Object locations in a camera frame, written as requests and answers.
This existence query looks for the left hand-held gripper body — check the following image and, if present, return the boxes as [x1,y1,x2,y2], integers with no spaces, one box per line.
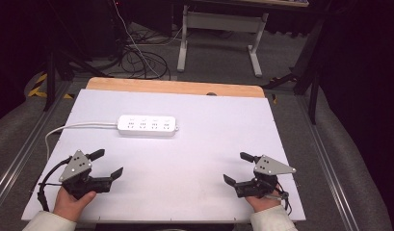
[58,149,115,200]

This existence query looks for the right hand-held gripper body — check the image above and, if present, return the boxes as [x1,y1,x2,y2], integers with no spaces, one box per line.
[233,154,298,199]

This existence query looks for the white power strip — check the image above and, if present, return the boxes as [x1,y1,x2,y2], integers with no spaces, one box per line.
[117,115,180,138]

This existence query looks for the person's right hand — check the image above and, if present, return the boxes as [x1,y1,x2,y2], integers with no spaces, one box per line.
[245,188,283,214]

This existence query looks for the person's left hand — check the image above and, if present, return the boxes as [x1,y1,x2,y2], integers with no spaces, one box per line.
[52,186,98,223]

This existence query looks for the white sheet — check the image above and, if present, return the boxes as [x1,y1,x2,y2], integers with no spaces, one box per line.
[21,89,306,223]

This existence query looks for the black metal stand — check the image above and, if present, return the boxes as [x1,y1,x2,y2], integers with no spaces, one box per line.
[261,13,328,125]
[42,0,115,113]

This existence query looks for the yellow black floor tape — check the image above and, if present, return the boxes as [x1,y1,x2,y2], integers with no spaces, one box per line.
[27,72,74,100]

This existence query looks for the wooden table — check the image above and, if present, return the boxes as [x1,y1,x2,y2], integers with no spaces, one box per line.
[85,76,266,99]

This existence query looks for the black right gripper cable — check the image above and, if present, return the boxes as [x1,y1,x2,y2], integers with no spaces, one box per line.
[271,180,294,217]

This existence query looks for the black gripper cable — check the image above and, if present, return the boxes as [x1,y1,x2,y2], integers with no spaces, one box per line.
[37,155,72,213]
[271,180,294,217]

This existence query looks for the white power strip cable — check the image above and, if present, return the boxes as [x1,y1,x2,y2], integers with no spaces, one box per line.
[44,121,119,162]

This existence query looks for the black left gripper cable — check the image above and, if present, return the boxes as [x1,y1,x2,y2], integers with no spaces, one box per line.
[37,155,72,213]

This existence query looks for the metal floor rail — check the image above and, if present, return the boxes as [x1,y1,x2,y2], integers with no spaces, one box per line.
[295,95,351,231]
[0,81,72,208]

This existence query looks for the black floor cables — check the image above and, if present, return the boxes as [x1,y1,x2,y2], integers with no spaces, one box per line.
[119,30,171,81]

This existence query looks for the white floor cable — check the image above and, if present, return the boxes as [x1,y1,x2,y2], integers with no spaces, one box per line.
[113,0,183,80]

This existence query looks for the white metal desk frame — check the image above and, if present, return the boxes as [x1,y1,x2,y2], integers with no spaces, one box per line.
[176,4,270,79]

